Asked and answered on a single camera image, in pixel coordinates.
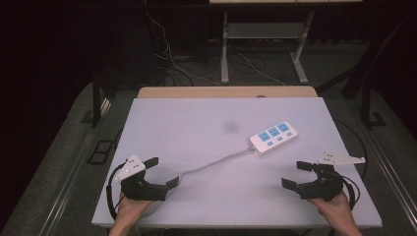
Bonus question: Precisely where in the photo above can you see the white power strip blue sockets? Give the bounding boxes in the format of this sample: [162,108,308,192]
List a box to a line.
[249,121,299,157]

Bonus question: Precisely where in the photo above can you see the short white floor cable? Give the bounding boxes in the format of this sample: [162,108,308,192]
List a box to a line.
[235,52,287,87]

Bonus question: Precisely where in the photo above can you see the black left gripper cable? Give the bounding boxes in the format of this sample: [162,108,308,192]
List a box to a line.
[105,161,128,221]

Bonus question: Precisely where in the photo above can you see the long white floor cable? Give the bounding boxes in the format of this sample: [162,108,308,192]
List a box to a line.
[145,12,224,87]

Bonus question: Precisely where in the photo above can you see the person's right hand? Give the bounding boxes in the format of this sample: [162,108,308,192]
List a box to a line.
[307,191,354,228]

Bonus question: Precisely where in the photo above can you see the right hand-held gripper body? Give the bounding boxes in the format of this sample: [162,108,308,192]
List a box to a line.
[295,150,367,202]

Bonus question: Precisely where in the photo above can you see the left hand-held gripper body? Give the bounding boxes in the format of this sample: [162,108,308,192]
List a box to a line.
[113,154,167,202]

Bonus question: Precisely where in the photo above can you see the black floor frame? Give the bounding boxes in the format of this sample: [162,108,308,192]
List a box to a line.
[87,140,115,165]

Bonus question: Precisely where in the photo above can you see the white metal desk frame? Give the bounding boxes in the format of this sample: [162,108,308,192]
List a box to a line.
[220,10,316,86]

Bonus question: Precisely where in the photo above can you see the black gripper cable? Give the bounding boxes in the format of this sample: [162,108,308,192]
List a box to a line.
[105,161,128,221]
[340,175,362,211]

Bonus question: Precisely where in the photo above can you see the person's left hand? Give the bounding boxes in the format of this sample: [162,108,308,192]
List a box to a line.
[115,192,155,228]

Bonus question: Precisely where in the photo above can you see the thin black looped cable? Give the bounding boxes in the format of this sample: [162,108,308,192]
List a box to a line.
[332,118,369,182]

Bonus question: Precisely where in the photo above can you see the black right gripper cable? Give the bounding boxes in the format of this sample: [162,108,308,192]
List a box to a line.
[340,175,362,211]

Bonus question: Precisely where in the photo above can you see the white power strip cable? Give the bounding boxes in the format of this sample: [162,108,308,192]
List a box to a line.
[139,147,256,219]

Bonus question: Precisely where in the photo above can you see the metal floor rail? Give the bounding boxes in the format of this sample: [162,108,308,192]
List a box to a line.
[358,122,417,230]
[38,97,113,236]

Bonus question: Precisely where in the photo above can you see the black metal stand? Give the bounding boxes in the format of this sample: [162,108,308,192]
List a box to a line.
[359,78,387,130]
[81,70,114,129]

